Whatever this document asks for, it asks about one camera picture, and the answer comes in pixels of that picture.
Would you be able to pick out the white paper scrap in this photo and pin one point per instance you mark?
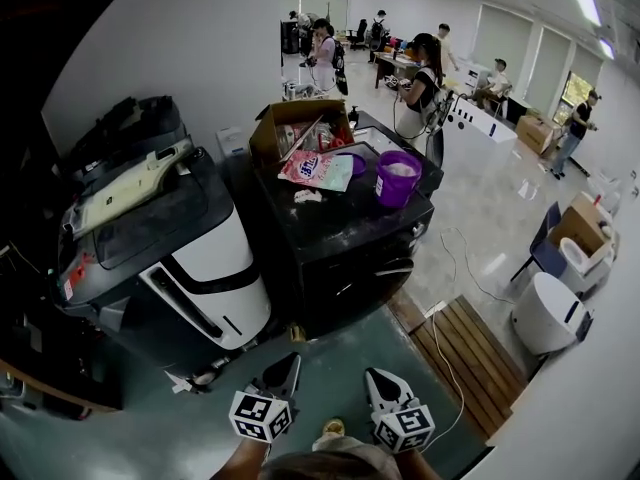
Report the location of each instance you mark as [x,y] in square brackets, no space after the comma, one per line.
[178,383]

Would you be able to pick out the person's left forearm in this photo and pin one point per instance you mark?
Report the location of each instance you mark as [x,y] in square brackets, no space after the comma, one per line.
[240,460]

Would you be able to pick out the white and grey washing machine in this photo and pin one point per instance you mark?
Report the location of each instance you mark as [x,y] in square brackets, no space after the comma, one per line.
[210,253]

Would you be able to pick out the blue chair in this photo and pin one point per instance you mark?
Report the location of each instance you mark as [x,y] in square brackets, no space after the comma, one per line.
[547,253]

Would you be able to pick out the large cardboard box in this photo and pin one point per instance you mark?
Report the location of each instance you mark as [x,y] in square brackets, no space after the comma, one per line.
[580,223]

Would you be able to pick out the white round appliance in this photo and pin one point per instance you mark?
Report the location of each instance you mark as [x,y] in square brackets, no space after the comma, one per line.
[542,313]

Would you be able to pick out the black pump bottle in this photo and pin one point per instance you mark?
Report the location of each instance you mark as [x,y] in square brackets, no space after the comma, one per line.
[354,115]

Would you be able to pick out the wooden table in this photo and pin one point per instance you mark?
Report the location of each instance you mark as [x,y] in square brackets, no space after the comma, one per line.
[395,63]

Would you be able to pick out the wooden shelf board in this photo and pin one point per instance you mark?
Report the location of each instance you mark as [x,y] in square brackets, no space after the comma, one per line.
[50,385]

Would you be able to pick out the black washing machine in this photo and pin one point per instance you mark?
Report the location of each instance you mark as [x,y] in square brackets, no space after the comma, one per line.
[340,228]

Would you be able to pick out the person's yellow shoe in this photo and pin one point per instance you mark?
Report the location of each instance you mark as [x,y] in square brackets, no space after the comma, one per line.
[334,426]

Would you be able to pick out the black cabinet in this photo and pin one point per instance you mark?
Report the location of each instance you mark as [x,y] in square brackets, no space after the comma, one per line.
[290,38]

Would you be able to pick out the purple bucket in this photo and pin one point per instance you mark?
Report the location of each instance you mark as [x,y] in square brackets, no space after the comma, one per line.
[395,185]

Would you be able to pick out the window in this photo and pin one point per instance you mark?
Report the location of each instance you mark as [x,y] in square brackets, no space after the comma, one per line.
[575,93]

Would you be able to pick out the black office chair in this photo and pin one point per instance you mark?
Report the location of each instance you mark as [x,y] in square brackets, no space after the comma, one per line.
[358,35]

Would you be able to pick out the pink detergent bag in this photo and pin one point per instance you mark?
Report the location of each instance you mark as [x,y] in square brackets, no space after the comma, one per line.
[315,170]

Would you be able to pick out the person's right forearm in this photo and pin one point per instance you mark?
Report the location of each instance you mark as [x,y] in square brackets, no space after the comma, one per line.
[415,465]

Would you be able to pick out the wooden slat platform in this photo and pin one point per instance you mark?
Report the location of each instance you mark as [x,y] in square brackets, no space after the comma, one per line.
[465,353]

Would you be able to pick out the white counter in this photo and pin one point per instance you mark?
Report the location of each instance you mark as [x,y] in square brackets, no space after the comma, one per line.
[485,128]

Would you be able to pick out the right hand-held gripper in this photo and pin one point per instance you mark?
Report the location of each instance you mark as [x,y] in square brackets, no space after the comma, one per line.
[405,428]

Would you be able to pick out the open cardboard box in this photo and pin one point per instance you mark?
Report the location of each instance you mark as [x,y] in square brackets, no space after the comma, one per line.
[265,138]

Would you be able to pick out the person's trouser leg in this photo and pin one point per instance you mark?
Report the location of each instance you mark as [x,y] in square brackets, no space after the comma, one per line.
[360,448]

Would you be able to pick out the white toilet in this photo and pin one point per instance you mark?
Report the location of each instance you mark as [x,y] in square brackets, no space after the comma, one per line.
[582,263]

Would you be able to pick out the purple bucket lid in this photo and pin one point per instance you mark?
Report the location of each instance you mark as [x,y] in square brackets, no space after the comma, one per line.
[356,164]

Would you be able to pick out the beige plastic panel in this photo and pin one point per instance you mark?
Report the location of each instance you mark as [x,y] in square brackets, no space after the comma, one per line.
[135,183]

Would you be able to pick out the small white box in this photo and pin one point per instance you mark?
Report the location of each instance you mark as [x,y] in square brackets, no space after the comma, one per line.
[231,142]

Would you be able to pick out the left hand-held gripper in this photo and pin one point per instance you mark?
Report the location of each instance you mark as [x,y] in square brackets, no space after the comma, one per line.
[260,415]

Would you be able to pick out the closed cardboard box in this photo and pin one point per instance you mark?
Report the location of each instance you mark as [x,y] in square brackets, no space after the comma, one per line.
[534,134]

